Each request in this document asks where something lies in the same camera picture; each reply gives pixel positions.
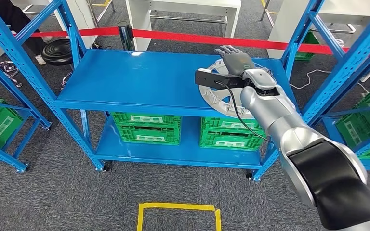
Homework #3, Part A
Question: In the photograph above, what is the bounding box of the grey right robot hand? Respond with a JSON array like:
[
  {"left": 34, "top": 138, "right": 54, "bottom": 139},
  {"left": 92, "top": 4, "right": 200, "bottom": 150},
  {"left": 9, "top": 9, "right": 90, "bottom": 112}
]
[{"left": 213, "top": 45, "right": 256, "bottom": 76}]

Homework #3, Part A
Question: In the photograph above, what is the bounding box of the silver plastic hubcap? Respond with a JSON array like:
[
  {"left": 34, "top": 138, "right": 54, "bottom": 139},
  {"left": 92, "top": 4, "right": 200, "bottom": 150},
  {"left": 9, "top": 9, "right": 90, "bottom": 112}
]
[{"left": 198, "top": 58, "right": 277, "bottom": 120}]

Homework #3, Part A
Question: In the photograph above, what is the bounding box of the red barrier belt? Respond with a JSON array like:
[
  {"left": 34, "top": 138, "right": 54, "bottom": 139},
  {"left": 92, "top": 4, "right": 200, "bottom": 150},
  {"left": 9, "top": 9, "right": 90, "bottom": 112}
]
[{"left": 0, "top": 26, "right": 370, "bottom": 58}]

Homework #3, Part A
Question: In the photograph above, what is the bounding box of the white table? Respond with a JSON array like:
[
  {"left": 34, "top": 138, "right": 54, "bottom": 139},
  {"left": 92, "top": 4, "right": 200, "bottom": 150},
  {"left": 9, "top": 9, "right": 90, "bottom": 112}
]
[
  {"left": 125, "top": 0, "right": 241, "bottom": 52},
  {"left": 266, "top": 0, "right": 370, "bottom": 60}
]

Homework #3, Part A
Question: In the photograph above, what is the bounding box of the white cabinet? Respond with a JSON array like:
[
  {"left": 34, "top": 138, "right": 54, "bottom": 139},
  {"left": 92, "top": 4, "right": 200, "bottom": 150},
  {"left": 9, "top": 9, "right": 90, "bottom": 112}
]
[{"left": 11, "top": 0, "right": 98, "bottom": 49}]

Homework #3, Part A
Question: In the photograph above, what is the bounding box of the black round stool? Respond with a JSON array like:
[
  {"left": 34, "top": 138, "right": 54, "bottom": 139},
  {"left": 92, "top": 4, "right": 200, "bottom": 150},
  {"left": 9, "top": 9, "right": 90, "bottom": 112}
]
[
  {"left": 41, "top": 38, "right": 75, "bottom": 90},
  {"left": 0, "top": 61, "right": 23, "bottom": 93}
]

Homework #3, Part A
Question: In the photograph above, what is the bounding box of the person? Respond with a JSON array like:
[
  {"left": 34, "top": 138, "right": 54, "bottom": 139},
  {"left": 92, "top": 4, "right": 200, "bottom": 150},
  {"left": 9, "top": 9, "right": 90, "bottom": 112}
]
[{"left": 0, "top": 0, "right": 53, "bottom": 66}]

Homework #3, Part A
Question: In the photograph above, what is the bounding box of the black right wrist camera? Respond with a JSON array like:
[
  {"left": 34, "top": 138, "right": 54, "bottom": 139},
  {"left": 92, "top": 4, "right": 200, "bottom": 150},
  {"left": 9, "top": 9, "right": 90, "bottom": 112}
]
[{"left": 194, "top": 68, "right": 248, "bottom": 90}]

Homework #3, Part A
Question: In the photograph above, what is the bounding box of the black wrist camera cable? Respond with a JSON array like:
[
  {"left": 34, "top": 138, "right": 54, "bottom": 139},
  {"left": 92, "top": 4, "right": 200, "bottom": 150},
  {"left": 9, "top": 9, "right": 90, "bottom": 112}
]
[{"left": 215, "top": 80, "right": 273, "bottom": 144}]

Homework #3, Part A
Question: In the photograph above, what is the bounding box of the white floor cable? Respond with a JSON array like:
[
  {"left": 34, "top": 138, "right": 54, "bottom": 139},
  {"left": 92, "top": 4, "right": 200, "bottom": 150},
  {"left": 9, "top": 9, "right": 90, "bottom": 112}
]
[{"left": 290, "top": 68, "right": 370, "bottom": 96}]

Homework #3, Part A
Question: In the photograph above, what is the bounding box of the black stanchion post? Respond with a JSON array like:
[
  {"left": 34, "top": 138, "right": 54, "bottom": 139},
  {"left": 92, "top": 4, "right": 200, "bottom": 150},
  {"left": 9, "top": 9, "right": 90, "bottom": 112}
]
[{"left": 117, "top": 21, "right": 135, "bottom": 51}]

